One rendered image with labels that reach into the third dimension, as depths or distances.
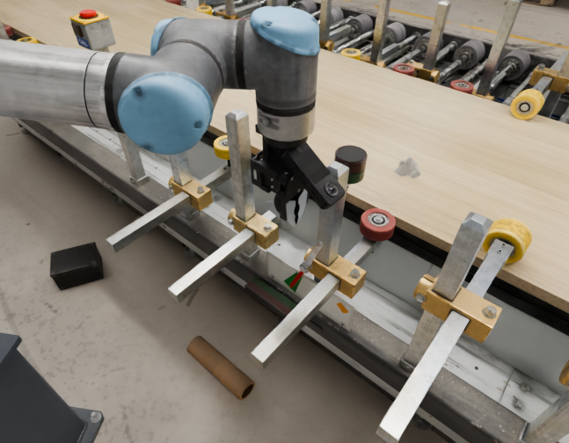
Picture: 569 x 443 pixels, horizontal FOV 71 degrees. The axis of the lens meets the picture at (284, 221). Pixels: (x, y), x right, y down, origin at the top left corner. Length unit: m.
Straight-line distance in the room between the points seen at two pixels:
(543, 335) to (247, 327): 1.16
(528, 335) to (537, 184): 0.39
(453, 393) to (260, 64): 0.76
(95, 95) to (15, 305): 1.82
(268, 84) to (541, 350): 0.83
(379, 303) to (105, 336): 1.23
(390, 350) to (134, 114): 0.75
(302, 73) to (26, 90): 0.32
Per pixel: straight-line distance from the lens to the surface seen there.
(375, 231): 0.92
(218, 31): 0.58
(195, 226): 1.23
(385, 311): 1.14
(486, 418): 0.99
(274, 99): 0.58
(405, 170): 1.11
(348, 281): 0.86
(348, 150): 0.77
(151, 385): 1.77
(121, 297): 2.04
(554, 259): 1.02
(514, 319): 1.05
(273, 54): 0.56
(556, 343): 1.07
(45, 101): 0.52
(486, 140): 1.34
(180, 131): 0.46
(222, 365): 1.65
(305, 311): 0.82
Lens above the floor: 1.55
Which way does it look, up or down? 44 degrees down
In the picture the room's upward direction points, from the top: straight up
